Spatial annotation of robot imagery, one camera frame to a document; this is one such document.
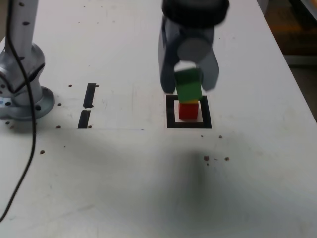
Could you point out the green cube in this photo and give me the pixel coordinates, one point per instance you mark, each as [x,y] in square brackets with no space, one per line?
[188,86]

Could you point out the grey bar beside table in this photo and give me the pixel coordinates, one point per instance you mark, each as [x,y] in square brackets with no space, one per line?
[302,60]

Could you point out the yellow cube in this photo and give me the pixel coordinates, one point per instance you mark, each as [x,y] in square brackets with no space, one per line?
[189,101]

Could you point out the black tape strip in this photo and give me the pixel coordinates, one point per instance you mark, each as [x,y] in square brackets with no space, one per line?
[85,119]

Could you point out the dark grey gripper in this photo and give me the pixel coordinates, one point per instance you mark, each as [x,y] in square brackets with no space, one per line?
[190,31]

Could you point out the red cube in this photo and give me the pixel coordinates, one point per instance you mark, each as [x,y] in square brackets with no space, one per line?
[188,111]

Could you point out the black tape square outline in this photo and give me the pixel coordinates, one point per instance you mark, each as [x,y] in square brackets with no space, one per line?
[189,125]

